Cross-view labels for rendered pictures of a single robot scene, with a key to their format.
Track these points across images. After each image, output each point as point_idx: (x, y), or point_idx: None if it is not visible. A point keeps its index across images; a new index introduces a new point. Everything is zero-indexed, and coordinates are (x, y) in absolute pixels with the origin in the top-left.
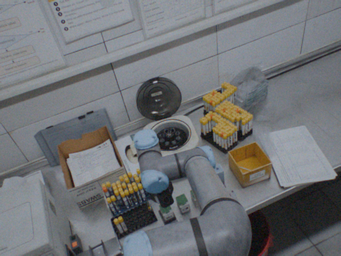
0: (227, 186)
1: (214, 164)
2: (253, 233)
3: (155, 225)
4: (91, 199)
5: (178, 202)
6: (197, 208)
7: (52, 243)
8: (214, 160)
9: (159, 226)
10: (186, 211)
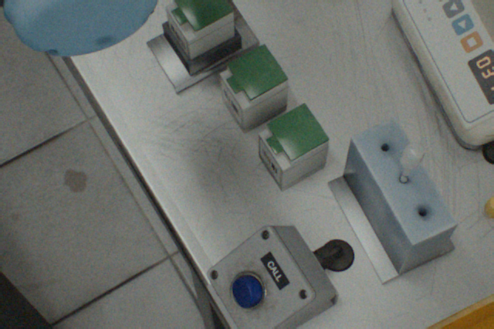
0: (392, 289)
1: (18, 32)
2: None
3: (167, 0)
4: None
5: (238, 61)
6: (258, 161)
7: None
8: (24, 15)
9: (166, 18)
10: (235, 115)
